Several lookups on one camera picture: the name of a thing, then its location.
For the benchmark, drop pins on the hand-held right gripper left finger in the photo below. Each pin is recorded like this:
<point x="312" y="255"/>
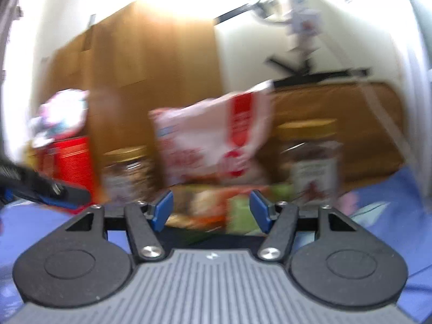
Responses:
<point x="162" y="209"/>

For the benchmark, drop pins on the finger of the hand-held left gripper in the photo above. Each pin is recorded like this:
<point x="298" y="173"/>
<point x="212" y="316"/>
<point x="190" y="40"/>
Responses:
<point x="64" y="202"/>

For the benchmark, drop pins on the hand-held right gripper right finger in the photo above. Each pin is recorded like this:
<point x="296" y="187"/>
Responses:
<point x="260" y="209"/>

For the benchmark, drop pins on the light green snack packet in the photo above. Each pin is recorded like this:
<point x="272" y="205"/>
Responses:
<point x="244" y="214"/>

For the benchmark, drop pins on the dark cardboard box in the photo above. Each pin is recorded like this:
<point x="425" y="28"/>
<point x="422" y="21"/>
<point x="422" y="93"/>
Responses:
<point x="182" y="233"/>

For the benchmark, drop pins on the red snack packet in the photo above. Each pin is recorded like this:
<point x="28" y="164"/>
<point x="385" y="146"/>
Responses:
<point x="206" y="209"/>

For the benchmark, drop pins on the red gift box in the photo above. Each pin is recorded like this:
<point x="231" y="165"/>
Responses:
<point x="67" y="165"/>

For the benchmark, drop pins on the nut jar with gold lid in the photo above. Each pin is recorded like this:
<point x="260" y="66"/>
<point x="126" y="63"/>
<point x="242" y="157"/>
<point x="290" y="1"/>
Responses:
<point x="310" y="168"/>
<point x="126" y="175"/>

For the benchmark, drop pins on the pink white snack bag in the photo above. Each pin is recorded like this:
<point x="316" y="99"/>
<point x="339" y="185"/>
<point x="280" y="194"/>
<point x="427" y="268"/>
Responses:
<point x="209" y="141"/>

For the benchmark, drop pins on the pink white soft object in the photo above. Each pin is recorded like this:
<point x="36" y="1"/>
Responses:
<point x="60" y="118"/>

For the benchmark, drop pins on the brown rounded board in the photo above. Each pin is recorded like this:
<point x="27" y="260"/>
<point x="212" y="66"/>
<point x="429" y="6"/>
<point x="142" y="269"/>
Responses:
<point x="354" y="125"/>

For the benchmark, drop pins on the blue printed bedsheet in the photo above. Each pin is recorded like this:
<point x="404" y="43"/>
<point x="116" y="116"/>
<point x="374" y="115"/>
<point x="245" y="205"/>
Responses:
<point x="388" y="229"/>

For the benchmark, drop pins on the brown cardboard boxes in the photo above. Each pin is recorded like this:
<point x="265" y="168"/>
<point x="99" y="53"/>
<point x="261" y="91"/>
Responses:
<point x="141" y="74"/>

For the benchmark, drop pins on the white power strip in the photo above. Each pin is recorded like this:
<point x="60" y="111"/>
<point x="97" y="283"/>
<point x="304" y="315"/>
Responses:
<point x="303" y="17"/>

